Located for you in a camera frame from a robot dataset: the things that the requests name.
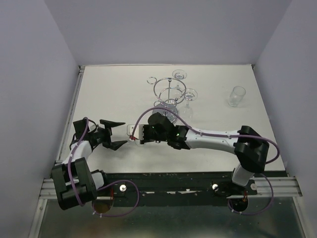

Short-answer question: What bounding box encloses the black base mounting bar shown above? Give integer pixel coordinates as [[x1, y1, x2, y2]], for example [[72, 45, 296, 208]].
[[98, 172, 257, 207]]

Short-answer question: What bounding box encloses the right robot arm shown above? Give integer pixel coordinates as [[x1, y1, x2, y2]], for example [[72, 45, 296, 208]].
[[138, 113, 269, 194]]

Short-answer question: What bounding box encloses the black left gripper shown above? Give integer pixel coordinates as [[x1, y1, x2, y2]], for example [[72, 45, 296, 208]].
[[89, 119, 128, 149]]

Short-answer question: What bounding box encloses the clear wine glass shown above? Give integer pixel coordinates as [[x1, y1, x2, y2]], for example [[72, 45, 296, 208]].
[[228, 86, 246, 107], [128, 138, 145, 147], [172, 69, 187, 89], [178, 88, 198, 123]]

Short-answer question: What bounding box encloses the clear wine glass front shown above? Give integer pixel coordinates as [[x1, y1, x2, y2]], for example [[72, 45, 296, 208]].
[[228, 86, 246, 107]]

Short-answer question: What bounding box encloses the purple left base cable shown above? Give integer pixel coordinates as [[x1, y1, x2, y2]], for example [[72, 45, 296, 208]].
[[92, 179, 141, 219]]

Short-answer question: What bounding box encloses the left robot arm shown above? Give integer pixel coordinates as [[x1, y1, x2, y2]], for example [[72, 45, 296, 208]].
[[51, 118, 127, 210]]

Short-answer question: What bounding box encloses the chrome wine glass rack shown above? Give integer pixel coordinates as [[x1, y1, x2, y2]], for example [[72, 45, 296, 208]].
[[147, 77, 187, 123]]

